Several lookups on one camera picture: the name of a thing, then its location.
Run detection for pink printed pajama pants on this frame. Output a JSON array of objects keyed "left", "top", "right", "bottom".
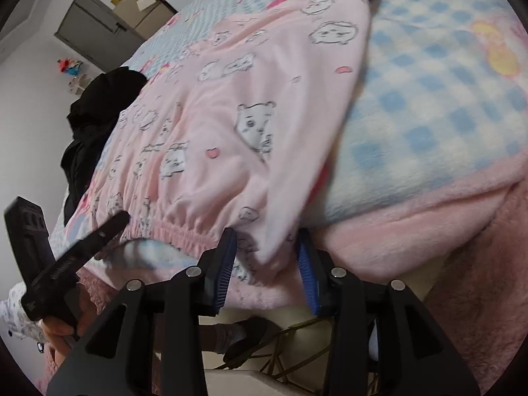
[{"left": 68, "top": 0, "right": 374, "bottom": 287}]

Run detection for blue checkered printed blanket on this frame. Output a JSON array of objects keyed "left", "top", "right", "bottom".
[{"left": 39, "top": 0, "right": 528, "bottom": 396}]

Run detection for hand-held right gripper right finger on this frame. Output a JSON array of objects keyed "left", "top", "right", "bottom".
[{"left": 296, "top": 228, "right": 481, "bottom": 396}]

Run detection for grey door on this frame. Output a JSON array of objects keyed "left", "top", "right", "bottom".
[{"left": 53, "top": 0, "right": 145, "bottom": 73}]

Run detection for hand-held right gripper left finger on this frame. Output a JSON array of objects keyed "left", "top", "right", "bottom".
[{"left": 46, "top": 227, "right": 238, "bottom": 396}]

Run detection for black garment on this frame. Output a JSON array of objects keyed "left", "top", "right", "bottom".
[{"left": 61, "top": 67, "right": 148, "bottom": 215}]

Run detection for person's foot in black slipper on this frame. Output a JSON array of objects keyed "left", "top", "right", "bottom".
[{"left": 202, "top": 315, "right": 281, "bottom": 370}]

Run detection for olive wire frame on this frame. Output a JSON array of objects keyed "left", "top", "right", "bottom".
[{"left": 220, "top": 321, "right": 331, "bottom": 388}]

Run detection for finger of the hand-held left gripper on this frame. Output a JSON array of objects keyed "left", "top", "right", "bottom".
[{"left": 21, "top": 211, "right": 131, "bottom": 321}]

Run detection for person's left hand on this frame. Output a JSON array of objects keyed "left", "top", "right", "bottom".
[{"left": 41, "top": 286, "right": 98, "bottom": 364}]

